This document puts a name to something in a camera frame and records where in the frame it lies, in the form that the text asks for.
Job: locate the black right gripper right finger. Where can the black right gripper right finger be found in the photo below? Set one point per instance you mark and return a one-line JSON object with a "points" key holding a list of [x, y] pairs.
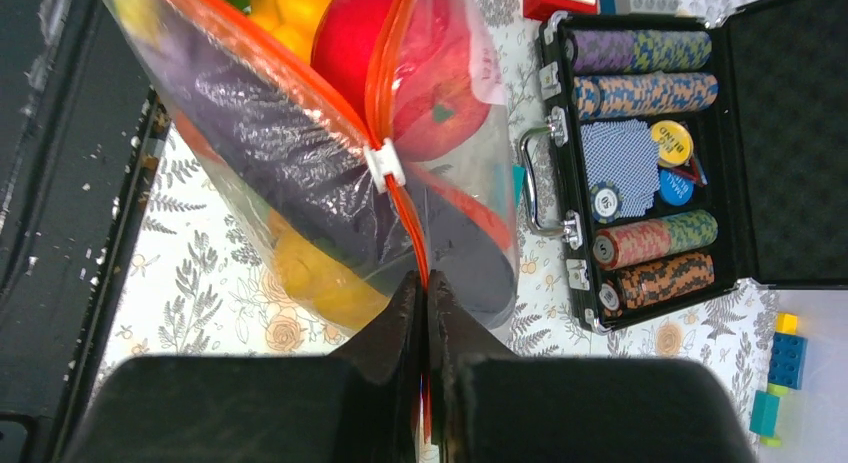
{"points": [[488, 404]]}

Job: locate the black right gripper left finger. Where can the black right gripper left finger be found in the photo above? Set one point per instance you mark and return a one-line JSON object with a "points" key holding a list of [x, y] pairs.
{"points": [[359, 403]]}

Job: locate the purple toy eggplant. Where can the purple toy eggplant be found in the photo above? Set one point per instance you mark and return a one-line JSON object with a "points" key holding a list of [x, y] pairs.
{"points": [[271, 141]]}

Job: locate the clear zip top bag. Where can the clear zip top bag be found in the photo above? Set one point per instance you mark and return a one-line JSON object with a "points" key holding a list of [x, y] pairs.
{"points": [[482, 163]]}

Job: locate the red toy apple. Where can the red toy apple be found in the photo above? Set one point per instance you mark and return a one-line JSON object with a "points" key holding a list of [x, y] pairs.
{"points": [[435, 108]]}

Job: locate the yellow toy bell pepper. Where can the yellow toy bell pepper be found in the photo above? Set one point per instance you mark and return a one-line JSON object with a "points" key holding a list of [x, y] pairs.
{"points": [[293, 23]]}

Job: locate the small teal block by case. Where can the small teal block by case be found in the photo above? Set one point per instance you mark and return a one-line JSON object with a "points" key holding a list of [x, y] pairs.
{"points": [[518, 177]]}

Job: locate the teal toy block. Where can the teal toy block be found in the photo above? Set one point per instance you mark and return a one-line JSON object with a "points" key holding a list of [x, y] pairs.
{"points": [[764, 414]]}

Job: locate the blue playing card deck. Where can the blue playing card deck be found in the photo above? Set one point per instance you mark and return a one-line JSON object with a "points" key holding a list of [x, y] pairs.
{"points": [[623, 154]]}

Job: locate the blue small blind button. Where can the blue small blind button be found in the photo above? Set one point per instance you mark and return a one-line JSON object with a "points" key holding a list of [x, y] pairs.
{"points": [[674, 189]]}

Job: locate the black poker chip case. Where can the black poker chip case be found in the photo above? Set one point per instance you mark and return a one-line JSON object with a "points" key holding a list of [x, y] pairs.
{"points": [[773, 148]]}

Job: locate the yellow big blind button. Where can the yellow big blind button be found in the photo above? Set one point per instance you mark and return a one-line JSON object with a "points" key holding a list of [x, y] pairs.
{"points": [[675, 143]]}

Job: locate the blue toy block at wall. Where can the blue toy block at wall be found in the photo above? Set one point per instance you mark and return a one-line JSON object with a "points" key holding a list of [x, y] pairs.
{"points": [[787, 360]]}

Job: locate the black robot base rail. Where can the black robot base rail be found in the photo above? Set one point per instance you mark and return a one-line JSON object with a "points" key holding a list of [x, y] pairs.
{"points": [[76, 113]]}

